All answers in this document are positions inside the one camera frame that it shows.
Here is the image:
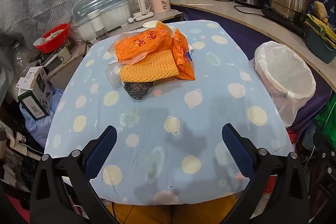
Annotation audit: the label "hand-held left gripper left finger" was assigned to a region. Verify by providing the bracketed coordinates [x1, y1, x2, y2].
[30, 125, 118, 224]

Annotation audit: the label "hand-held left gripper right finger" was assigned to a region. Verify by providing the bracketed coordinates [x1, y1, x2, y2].
[222, 123, 310, 224]

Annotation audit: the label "waste bin with white liner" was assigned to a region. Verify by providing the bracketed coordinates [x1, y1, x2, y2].
[251, 41, 317, 128]

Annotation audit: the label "orange-red plastic bag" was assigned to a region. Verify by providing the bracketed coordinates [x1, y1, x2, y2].
[115, 29, 174, 65]

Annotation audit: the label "steel wool scrubber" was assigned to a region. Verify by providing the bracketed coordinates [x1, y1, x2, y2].
[123, 81, 153, 101]

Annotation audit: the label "crumpled clear plastic bag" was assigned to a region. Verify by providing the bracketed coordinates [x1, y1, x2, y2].
[105, 62, 125, 88]

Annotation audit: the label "person's orange pants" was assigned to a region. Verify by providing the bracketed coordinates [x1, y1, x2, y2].
[113, 194, 237, 224]

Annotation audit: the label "dark green cardboard box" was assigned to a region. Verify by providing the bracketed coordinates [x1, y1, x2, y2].
[18, 74, 54, 119]

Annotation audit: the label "blue dotted table cloth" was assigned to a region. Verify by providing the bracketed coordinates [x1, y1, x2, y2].
[43, 20, 294, 206]

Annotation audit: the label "green plastic bag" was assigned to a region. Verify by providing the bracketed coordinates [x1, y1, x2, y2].
[315, 95, 336, 148]

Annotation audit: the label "large orange foam fruit net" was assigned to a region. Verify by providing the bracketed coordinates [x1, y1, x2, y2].
[120, 49, 180, 83]

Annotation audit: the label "orange plastic bag blue print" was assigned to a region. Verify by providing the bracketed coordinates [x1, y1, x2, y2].
[172, 28, 196, 81]

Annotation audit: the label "cream mug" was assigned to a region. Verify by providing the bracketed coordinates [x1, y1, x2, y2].
[56, 46, 72, 62]

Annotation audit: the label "white cardboard box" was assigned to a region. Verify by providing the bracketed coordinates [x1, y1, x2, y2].
[17, 65, 44, 89]

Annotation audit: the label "red plastic basin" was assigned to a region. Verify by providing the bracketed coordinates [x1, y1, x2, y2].
[35, 23, 71, 54]

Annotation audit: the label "teal plastic basin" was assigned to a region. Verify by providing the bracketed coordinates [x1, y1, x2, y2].
[304, 26, 336, 64]

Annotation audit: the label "white insulated bottle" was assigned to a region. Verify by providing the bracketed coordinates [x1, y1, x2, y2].
[88, 9, 105, 39]

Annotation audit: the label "black induction cooker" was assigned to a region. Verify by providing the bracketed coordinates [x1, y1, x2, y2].
[261, 7, 309, 35]

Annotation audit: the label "small orange foam fruit net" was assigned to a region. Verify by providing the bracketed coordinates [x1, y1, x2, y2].
[143, 20, 176, 42]

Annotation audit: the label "stacked yellow bowls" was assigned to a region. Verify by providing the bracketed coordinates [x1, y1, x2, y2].
[306, 13, 336, 50]

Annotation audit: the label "dish box with blue lid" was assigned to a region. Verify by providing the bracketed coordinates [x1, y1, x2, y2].
[72, 0, 130, 41]

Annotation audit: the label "white glass electric kettle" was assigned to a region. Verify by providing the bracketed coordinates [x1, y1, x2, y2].
[125, 0, 153, 20]

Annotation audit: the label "tan loofah sponge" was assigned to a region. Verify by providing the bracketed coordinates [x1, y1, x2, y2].
[314, 1, 328, 18]

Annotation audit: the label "grey patterned cloth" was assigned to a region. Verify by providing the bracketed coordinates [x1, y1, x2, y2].
[0, 0, 79, 51]

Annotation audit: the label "black power cable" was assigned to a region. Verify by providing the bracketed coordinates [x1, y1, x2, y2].
[234, 5, 263, 14]

